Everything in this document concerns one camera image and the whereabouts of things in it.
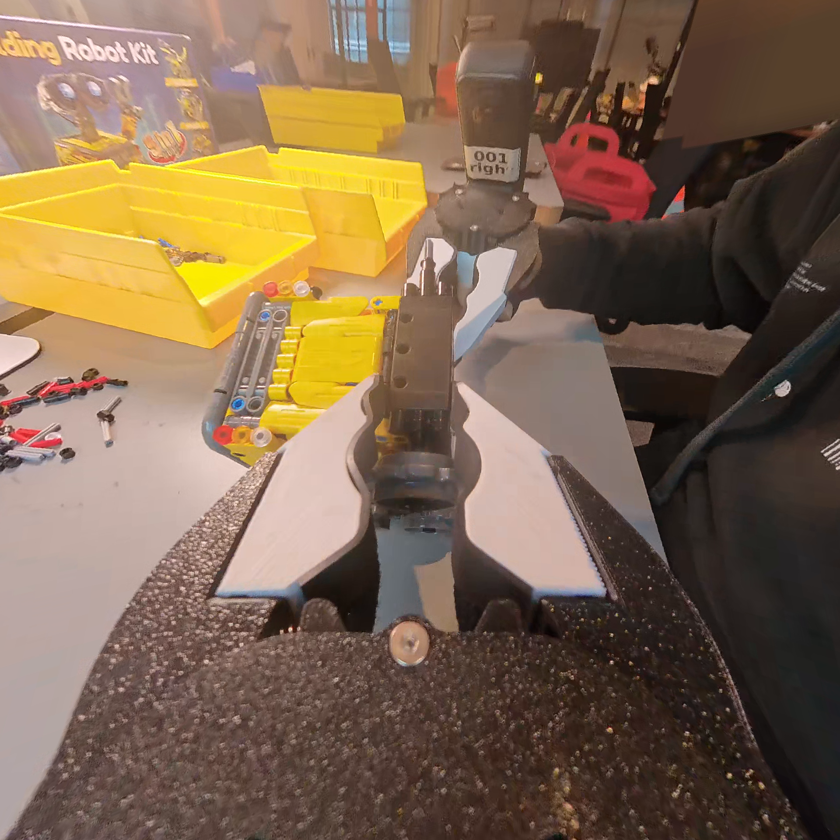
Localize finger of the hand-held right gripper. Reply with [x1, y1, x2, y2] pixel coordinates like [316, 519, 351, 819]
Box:
[452, 246, 522, 367]
[406, 237, 463, 305]

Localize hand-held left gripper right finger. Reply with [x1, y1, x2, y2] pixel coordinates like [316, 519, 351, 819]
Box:
[451, 381, 616, 607]

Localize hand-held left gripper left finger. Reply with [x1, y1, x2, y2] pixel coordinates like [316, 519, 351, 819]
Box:
[213, 378, 384, 607]

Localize black yellow toy brick vehicle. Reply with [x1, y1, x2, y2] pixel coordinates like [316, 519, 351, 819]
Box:
[203, 279, 463, 536]

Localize person's right forearm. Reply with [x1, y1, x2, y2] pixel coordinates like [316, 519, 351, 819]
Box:
[523, 171, 795, 332]

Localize grey desk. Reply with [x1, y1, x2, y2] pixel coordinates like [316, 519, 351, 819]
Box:
[0, 119, 664, 815]

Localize red plastic bin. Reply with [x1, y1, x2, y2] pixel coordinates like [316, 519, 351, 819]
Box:
[544, 121, 658, 223]

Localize grey axle pin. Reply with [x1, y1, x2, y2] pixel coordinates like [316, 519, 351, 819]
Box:
[95, 395, 124, 446]

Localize pile of small brick parts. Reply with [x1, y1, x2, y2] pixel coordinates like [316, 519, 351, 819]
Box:
[0, 367, 115, 475]

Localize yellow plastic box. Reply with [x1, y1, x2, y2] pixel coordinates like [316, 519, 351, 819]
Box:
[0, 175, 320, 351]

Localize white document stand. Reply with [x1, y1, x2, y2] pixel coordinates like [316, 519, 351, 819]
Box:
[0, 334, 42, 383]

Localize blue printed kit box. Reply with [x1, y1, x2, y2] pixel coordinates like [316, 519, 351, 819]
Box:
[0, 16, 214, 174]

